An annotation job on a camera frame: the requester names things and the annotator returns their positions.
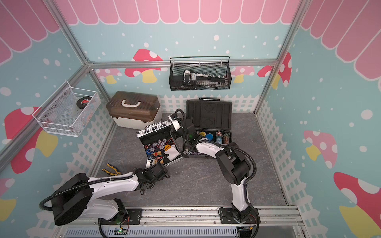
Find black plastic poker case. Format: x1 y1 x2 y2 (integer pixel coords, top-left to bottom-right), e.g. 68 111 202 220
183 98 233 158

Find silver aluminium poker case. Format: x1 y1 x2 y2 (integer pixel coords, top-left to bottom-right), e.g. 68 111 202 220
136 120 183 166

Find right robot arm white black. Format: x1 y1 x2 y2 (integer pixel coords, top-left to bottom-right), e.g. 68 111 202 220
169 114 260 227

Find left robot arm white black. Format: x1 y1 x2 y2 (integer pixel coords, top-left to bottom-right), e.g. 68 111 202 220
39 163 170 226

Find socket bit set holder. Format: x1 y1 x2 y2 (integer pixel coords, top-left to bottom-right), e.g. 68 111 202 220
182 70 229 89

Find blue dealer button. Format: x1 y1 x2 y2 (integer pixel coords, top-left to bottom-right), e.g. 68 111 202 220
205 133 213 140

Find teal chip stack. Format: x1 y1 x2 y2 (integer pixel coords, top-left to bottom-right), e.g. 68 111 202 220
215 131 223 144

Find yellow black pliers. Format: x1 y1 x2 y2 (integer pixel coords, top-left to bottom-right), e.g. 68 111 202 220
102 163 122 176

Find green red chip stack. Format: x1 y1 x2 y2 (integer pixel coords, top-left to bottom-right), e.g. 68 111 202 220
223 133 231 144

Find brown lid storage box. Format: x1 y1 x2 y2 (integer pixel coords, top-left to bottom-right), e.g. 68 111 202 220
106 91 162 130

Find black red tape roll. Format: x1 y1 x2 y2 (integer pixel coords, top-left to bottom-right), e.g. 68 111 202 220
76 96 92 110

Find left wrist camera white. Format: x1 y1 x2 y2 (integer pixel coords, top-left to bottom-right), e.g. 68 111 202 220
145 160 154 169

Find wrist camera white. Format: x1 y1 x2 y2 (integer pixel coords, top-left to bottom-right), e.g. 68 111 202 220
145 160 154 169
168 114 182 131

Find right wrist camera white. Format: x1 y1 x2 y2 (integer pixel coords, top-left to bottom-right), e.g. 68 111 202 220
168 114 182 131

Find black wire wall basket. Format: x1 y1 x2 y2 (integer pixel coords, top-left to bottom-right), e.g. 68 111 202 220
169 56 232 91

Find white wire wall basket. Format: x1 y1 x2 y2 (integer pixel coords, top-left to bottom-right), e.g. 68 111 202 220
32 81 101 137

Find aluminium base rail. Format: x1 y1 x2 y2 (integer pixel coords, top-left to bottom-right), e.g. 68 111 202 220
53 206 309 238

